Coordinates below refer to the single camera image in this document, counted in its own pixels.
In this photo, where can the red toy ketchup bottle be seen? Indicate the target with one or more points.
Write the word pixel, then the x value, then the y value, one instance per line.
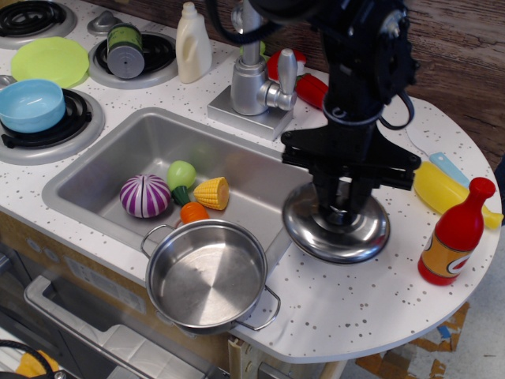
pixel 456 235

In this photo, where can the metal sink basin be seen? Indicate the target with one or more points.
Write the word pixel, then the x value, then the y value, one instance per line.
pixel 148 142

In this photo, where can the grey stove knob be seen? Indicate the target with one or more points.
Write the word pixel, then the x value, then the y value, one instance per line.
pixel 102 24

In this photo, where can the red white toy mushroom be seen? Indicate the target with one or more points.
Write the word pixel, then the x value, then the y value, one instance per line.
pixel 272 64

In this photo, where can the red toy chili pepper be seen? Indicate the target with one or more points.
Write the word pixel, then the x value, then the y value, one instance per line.
pixel 312 90

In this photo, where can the front left stove burner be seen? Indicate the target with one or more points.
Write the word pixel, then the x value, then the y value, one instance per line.
pixel 81 125

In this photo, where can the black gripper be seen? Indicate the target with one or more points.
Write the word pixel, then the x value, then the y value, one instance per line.
pixel 360 153

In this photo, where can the silver toy faucet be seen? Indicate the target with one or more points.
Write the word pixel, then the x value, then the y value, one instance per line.
pixel 254 103

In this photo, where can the purple striped toy onion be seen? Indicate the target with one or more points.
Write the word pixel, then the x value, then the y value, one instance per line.
pixel 145 196

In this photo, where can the blue toy bowl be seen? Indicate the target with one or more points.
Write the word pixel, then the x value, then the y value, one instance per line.
pixel 32 106

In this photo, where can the blue white toy knife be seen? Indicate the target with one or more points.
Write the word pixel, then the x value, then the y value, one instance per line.
pixel 421 141

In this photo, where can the steel pot with handles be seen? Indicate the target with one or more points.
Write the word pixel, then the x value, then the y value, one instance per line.
pixel 207 277

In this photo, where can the green toy can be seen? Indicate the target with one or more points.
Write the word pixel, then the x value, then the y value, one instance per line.
pixel 125 56

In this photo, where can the orange toy carrot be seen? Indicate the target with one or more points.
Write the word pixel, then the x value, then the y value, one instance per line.
pixel 193 211

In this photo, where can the yellow toy banana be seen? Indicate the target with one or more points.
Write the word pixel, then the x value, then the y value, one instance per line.
pixel 439 191

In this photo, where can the oven door with handle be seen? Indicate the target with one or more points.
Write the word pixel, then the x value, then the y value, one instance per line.
pixel 95 330

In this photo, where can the cream toy detergent bottle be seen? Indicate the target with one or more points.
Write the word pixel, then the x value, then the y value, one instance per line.
pixel 193 46

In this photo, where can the light green toy plate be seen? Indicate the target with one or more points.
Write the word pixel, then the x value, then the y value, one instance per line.
pixel 57 59

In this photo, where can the yellow toy corn piece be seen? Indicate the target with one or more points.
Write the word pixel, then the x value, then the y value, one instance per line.
pixel 213 194

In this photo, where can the steel pot lid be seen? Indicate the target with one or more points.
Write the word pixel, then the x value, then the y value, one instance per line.
pixel 335 235

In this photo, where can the yellow object on floor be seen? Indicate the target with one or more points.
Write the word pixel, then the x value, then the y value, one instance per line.
pixel 30 367

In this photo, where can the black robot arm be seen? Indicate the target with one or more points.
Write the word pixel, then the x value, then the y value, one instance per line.
pixel 368 52

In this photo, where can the green toy pear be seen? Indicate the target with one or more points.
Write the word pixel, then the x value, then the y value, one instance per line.
pixel 180 177

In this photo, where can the back left stove burner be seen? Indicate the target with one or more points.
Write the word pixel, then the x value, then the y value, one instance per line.
pixel 26 21

